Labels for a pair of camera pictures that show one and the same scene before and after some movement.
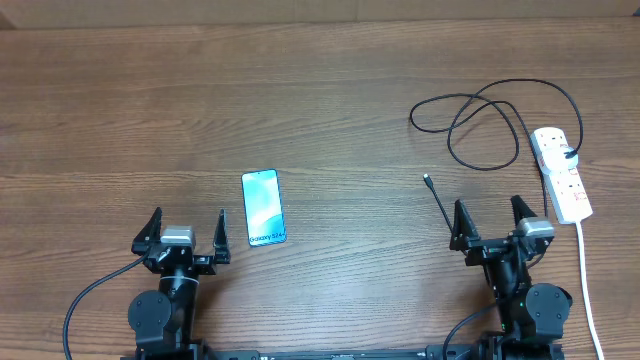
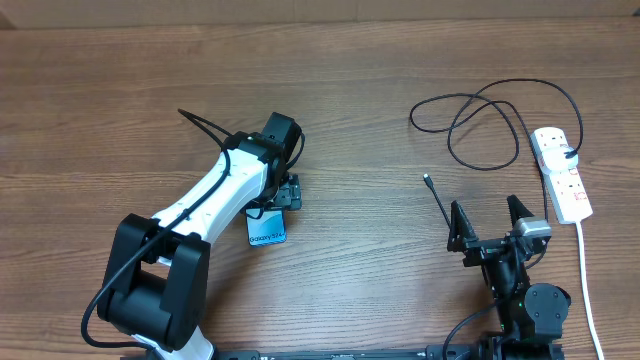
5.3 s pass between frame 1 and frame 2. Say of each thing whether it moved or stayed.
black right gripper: stayed
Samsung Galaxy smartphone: stayed
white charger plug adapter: stayed
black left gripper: moved
